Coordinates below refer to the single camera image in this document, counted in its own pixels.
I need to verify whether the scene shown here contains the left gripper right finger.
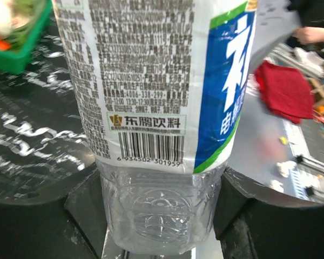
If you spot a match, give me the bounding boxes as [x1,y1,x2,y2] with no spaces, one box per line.
[214,167,324,258]

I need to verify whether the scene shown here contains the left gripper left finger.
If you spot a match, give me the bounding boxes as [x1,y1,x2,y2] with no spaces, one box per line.
[0,164,107,258]

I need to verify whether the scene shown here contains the clear blue-cap water bottle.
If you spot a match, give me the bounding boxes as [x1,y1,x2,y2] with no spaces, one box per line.
[53,1,258,256]

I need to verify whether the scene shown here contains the red cloth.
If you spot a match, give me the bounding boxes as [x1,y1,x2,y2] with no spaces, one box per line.
[254,61,314,124]

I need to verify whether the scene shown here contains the green plastic basket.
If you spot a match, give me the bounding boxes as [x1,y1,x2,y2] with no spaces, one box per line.
[0,1,52,75]

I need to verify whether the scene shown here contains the person's hand in background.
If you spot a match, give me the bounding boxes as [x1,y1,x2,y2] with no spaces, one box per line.
[293,27,324,45]

